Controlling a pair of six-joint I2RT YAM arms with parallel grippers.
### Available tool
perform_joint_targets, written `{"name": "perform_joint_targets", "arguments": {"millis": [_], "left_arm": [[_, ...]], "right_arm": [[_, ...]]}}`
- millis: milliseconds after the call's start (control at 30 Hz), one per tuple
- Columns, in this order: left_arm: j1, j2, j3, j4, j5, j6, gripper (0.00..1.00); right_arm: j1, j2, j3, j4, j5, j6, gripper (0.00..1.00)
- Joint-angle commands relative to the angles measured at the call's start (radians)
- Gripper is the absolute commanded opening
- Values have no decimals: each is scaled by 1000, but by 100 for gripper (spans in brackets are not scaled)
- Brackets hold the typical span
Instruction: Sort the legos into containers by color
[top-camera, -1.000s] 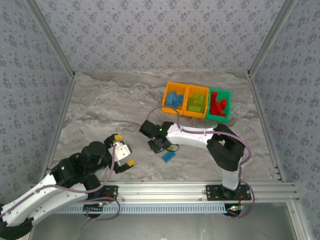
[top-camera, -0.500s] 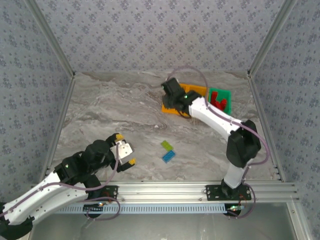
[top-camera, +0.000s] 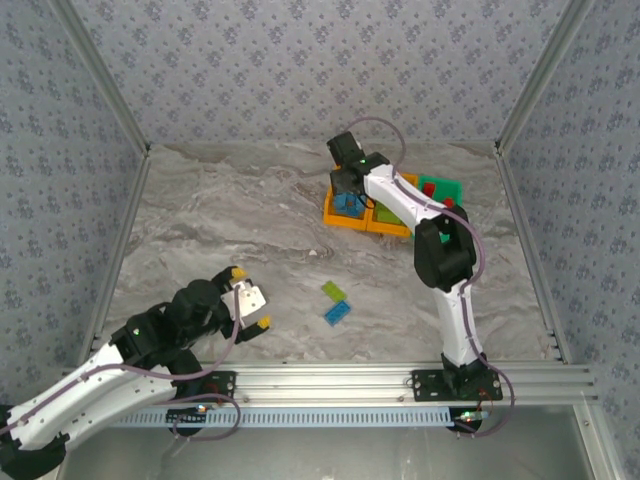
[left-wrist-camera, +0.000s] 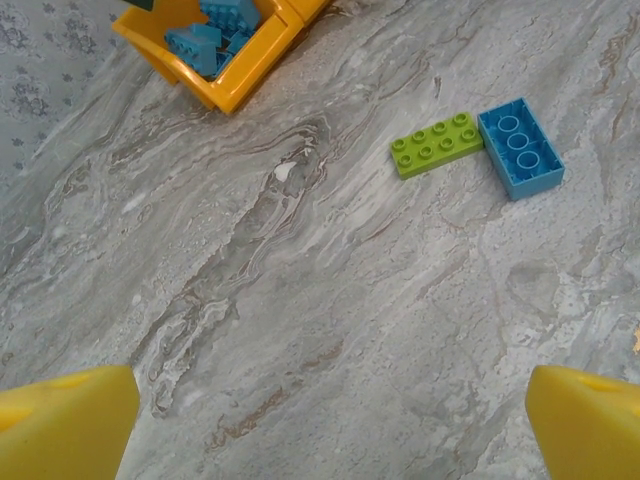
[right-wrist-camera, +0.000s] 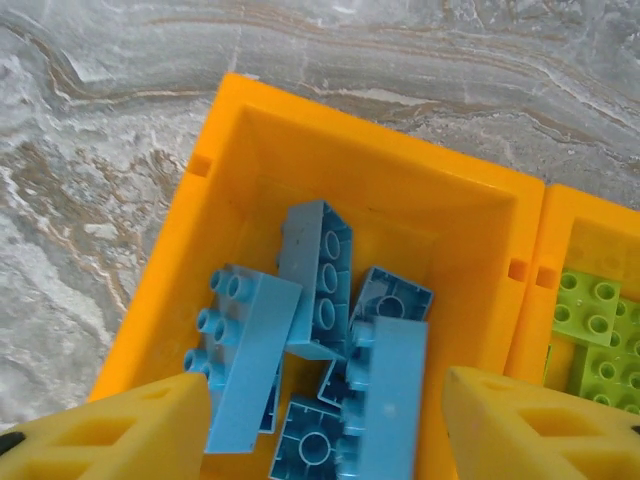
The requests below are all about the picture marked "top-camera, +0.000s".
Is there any green lego brick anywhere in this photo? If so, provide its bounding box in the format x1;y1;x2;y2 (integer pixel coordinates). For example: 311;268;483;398
374;202;409;226
321;280;348;303

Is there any orange plastic bin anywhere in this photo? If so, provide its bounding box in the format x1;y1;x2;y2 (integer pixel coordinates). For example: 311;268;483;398
322;172;374;232
367;172;420;239

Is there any green plastic bin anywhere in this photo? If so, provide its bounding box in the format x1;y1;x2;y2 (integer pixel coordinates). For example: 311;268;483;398
417;174;465;211

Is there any black controller board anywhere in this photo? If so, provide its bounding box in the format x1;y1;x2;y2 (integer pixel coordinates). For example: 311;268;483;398
166;405;210;425
452;407;494;434

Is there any grey metal base panel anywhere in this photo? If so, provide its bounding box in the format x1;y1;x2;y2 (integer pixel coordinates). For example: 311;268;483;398
49;405;616;480

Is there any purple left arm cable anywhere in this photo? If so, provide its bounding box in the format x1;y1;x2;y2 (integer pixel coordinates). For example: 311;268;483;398
0;282;246;436

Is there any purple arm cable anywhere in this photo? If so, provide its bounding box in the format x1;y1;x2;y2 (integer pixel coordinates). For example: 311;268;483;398
0;282;246;436
346;116;489;361

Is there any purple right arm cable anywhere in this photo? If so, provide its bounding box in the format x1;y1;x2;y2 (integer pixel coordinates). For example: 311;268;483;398
346;116;489;361

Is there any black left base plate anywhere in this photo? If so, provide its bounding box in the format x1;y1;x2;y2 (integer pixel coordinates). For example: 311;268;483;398
199;369;238;402

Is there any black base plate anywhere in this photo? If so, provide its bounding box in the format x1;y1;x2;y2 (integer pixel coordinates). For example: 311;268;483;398
199;369;238;402
410;368;504;403

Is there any aluminium frame rail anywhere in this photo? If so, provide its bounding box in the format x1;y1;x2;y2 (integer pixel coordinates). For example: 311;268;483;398
64;363;599;406

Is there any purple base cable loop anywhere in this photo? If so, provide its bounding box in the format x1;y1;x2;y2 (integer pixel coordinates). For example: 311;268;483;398
157;391;243;443
452;357;516;440

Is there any white slotted cable duct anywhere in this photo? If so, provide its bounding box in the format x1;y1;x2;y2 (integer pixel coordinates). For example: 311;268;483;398
112;405;459;429

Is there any aluminium table side rail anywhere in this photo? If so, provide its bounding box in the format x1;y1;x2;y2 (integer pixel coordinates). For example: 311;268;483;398
77;147;154;369
493;147;574;365

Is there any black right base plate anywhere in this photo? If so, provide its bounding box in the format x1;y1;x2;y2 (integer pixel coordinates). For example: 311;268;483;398
410;368;504;403

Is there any aluminium frame post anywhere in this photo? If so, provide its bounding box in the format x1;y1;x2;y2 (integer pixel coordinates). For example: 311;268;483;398
47;0;152;154
494;0;599;154

